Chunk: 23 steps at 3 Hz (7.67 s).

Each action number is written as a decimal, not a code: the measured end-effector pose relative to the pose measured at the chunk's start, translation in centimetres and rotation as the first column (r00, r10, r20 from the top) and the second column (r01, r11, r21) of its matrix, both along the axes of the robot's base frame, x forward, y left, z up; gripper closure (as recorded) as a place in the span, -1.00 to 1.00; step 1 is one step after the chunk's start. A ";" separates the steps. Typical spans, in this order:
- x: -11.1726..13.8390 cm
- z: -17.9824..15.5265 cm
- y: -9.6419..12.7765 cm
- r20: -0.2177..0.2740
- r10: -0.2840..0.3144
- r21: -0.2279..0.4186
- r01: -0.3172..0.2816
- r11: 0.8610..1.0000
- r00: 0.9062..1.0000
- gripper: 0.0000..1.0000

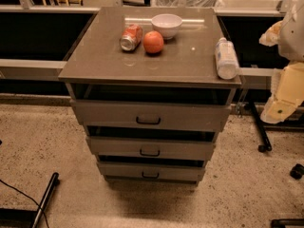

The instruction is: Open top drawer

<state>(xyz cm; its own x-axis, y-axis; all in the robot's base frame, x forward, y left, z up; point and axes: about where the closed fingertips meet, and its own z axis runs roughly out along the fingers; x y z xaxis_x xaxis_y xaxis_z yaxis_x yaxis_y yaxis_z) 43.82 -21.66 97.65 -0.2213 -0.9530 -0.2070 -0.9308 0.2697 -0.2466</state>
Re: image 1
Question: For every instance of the grey drawer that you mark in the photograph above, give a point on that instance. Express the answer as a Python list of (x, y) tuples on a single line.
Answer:
[(143, 148), (151, 115), (150, 171)]

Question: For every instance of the black base bottom right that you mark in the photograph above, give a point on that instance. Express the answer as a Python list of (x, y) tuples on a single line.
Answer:
[(283, 223)]

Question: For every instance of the grey middle drawer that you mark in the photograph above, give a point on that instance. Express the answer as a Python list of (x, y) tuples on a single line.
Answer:
[(143, 148)]

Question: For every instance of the grey top drawer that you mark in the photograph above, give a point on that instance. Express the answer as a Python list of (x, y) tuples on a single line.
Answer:
[(151, 115)]

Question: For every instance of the grey metal railing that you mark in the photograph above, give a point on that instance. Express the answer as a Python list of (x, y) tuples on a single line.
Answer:
[(29, 52)]

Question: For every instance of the clear plastic water bottle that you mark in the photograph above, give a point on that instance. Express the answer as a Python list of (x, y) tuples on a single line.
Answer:
[(226, 59)]

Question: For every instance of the white bowl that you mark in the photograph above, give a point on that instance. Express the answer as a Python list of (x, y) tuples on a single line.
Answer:
[(167, 25)]

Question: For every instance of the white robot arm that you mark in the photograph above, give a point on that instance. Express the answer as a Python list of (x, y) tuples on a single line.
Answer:
[(288, 34)]

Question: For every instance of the black stand leg right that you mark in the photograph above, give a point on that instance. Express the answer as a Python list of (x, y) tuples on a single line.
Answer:
[(266, 145)]

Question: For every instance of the grey bottom drawer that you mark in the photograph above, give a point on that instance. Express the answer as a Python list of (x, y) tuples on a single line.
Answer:
[(150, 171)]

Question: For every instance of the orange fruit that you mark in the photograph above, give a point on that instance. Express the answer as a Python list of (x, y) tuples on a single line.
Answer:
[(153, 42)]

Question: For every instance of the grey drawer cabinet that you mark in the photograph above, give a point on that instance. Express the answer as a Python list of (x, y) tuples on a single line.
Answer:
[(183, 73)]

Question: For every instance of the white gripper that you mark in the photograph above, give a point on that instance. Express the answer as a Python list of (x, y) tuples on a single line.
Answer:
[(293, 37)]

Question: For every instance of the red soda can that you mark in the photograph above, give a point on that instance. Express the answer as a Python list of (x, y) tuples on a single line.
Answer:
[(131, 37)]

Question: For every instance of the black stand leg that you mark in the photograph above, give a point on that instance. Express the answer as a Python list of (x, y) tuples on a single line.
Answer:
[(42, 206), (266, 145)]

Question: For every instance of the black stand leg left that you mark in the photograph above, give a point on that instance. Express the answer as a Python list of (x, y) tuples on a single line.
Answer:
[(42, 206)]

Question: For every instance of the black caster wheel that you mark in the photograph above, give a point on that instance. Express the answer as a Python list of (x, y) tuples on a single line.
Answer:
[(297, 171)]

